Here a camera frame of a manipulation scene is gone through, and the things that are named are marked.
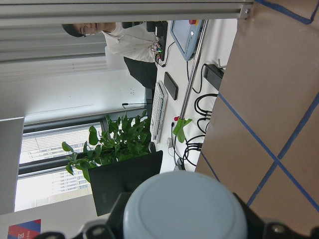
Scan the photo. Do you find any white keyboard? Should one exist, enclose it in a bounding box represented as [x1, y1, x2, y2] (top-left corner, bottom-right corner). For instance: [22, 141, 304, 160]
[150, 81, 168, 143]

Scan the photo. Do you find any black laptop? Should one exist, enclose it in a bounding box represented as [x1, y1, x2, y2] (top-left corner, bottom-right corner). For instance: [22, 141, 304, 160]
[88, 150, 163, 216]

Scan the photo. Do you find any blue teach pendant tablet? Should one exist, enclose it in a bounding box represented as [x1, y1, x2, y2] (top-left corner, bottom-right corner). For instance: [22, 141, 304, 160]
[170, 19, 204, 61]

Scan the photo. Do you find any black smartphone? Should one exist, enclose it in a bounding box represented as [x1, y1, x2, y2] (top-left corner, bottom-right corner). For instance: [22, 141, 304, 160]
[164, 72, 178, 100]

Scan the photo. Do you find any person with glasses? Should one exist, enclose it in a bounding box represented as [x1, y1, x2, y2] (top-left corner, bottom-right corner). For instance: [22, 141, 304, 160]
[62, 22, 158, 90]

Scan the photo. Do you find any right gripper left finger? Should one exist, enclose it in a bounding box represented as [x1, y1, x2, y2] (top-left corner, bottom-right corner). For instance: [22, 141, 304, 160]
[107, 192, 132, 239]

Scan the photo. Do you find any light blue cup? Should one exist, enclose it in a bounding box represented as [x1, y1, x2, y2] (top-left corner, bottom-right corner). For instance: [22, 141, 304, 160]
[123, 171, 248, 239]

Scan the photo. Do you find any green potted plant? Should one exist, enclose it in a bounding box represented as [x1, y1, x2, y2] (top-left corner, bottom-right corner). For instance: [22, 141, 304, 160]
[62, 110, 151, 182]

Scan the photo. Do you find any aluminium frame post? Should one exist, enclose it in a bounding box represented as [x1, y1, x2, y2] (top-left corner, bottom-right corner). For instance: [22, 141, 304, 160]
[0, 0, 253, 27]

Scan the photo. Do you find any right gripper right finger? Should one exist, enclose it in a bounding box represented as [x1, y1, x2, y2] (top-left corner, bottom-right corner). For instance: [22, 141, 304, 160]
[233, 193, 264, 239]

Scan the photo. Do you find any reacher grabber tool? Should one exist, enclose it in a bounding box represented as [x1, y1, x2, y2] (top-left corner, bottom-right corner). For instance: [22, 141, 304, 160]
[173, 19, 209, 142]

